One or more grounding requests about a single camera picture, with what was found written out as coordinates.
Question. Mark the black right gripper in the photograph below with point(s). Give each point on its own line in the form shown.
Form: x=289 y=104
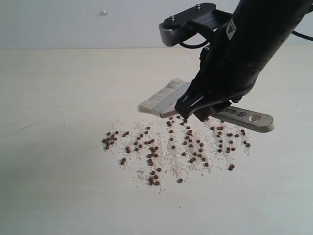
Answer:
x=226 y=72

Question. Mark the white wide paint brush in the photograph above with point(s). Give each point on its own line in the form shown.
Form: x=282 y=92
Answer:
x=162 y=104

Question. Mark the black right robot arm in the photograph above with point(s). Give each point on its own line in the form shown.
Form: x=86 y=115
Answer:
x=273 y=22

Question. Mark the scattered brown pellets and rice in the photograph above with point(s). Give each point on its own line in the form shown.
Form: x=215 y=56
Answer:
x=174 y=156

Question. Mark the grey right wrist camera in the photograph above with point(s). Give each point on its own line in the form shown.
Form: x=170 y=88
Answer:
x=203 y=19

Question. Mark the small white wall bump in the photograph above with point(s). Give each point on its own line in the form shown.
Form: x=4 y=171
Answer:
x=104 y=13

